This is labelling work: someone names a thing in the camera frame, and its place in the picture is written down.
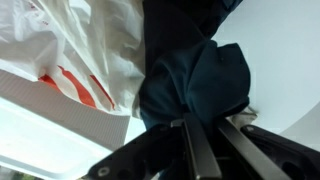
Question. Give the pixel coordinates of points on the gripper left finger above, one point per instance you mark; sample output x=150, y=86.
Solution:
x=200, y=150

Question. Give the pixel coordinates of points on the white red striped plastic bag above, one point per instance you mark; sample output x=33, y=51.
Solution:
x=83, y=40

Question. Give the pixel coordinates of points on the white rectangular box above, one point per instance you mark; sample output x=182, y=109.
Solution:
x=50, y=133

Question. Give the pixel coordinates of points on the navy blue shirt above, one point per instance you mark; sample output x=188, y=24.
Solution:
x=193, y=76

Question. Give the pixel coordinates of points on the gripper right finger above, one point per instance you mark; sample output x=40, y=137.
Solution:
x=253, y=150

